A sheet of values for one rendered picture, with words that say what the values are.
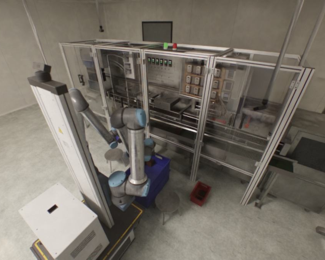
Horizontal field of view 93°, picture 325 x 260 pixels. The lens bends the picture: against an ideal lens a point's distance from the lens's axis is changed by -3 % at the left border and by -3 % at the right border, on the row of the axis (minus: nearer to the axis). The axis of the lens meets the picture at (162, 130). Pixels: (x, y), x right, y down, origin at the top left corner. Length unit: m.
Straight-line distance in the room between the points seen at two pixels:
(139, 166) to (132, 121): 0.36
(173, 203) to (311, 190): 1.65
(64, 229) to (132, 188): 0.54
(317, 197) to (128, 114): 2.39
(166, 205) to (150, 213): 0.32
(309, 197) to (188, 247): 1.59
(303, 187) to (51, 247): 2.57
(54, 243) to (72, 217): 0.18
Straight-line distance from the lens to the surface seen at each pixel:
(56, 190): 1.72
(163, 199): 2.12
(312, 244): 2.75
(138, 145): 1.13
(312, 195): 2.69
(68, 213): 1.53
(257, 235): 2.46
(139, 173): 1.27
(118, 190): 1.42
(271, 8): 4.92
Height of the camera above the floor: 2.04
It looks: 34 degrees down
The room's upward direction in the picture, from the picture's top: straight up
